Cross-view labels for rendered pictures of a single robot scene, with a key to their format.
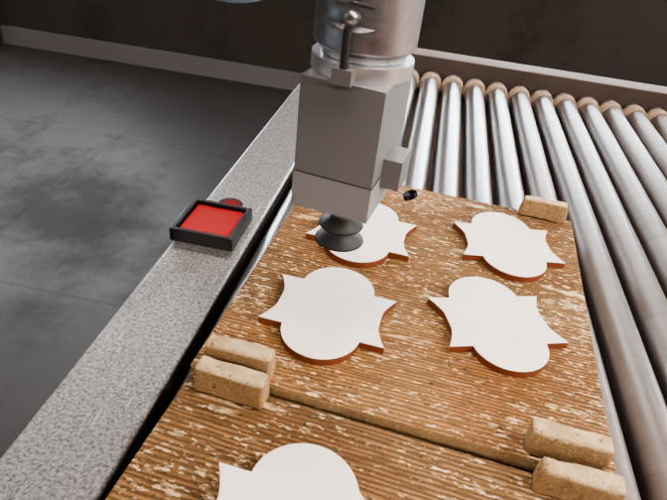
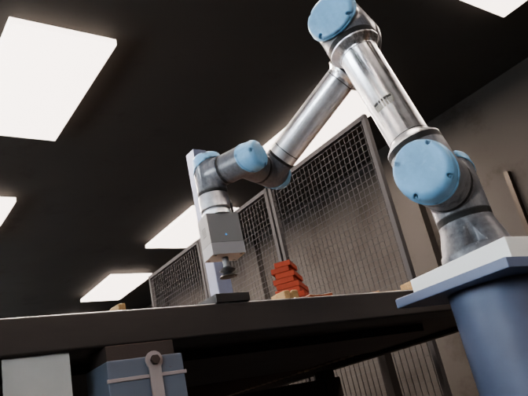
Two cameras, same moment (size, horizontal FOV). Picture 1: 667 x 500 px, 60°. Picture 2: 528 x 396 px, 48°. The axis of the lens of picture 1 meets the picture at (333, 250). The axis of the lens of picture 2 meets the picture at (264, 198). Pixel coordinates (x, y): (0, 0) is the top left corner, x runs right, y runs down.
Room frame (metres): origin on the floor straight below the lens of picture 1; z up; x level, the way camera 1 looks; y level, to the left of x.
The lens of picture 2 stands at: (1.32, 1.05, 0.68)
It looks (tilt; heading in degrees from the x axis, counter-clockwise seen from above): 21 degrees up; 225
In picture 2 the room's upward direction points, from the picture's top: 13 degrees counter-clockwise
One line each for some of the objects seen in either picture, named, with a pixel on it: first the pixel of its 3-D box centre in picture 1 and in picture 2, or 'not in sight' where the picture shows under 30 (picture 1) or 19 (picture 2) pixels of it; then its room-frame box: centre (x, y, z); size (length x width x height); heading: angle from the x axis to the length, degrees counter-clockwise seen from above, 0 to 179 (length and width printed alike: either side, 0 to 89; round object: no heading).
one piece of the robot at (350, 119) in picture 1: (366, 130); (220, 236); (0.42, -0.01, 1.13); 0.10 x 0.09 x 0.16; 74
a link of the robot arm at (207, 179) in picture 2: not in sight; (210, 175); (0.43, 0.00, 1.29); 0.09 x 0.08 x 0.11; 105
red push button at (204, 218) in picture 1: (211, 224); not in sight; (0.58, 0.15, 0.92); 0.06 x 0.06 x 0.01; 83
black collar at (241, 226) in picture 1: (211, 223); (223, 302); (0.58, 0.15, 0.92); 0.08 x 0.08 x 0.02; 83
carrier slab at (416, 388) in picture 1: (421, 282); not in sight; (0.51, -0.10, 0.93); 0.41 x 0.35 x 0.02; 170
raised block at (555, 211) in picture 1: (543, 208); not in sight; (0.68, -0.27, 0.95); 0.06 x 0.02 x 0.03; 80
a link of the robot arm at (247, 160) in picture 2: not in sight; (245, 163); (0.39, 0.09, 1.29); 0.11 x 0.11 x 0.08; 15
